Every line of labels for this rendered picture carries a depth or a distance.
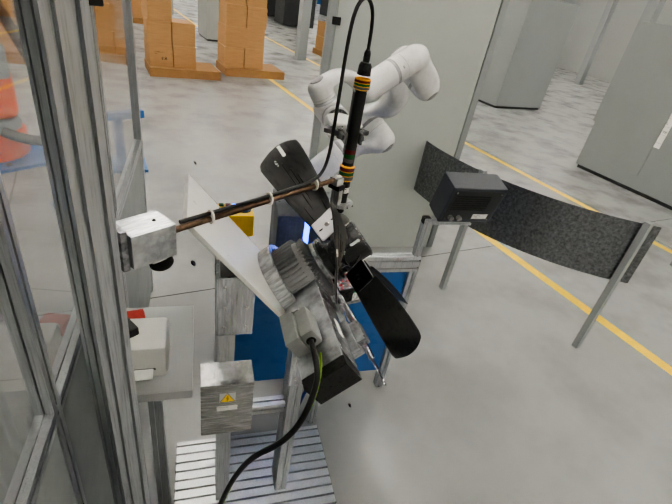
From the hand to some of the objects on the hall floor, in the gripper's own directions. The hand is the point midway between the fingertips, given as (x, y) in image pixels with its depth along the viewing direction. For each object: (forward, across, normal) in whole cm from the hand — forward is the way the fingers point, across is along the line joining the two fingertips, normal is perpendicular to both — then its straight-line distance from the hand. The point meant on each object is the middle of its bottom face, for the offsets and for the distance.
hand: (351, 137), depth 122 cm
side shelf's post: (+10, -55, +149) cm, 159 cm away
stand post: (+12, -34, +149) cm, 154 cm away
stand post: (+12, -11, +149) cm, 150 cm away
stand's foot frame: (+12, -20, +149) cm, 151 cm away
